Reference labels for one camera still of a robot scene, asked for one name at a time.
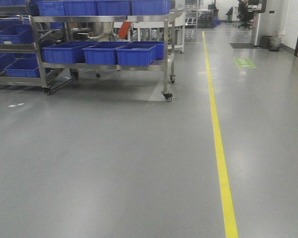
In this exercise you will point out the steel wheeled cart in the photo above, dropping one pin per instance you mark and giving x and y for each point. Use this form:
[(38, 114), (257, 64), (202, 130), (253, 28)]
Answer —
[(165, 65)]

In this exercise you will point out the blue bin cart right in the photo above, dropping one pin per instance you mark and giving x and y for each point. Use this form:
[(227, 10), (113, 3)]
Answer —
[(140, 53)]

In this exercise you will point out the blue bin cart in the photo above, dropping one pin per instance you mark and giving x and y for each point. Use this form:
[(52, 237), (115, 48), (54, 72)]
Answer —
[(140, 53), (66, 53), (103, 53)]

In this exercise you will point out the blue bin cart middle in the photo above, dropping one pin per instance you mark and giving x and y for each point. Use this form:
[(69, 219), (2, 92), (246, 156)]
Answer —
[(103, 53)]

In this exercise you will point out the blue bin cart left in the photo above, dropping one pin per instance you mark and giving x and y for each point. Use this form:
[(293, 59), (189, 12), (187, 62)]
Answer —
[(66, 53)]

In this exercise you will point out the dark trash bin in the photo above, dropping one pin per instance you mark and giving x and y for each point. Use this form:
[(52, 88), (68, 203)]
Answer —
[(274, 44)]

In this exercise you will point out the steel flow rack left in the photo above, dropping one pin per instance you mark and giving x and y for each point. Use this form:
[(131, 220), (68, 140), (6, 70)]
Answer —
[(21, 47)]

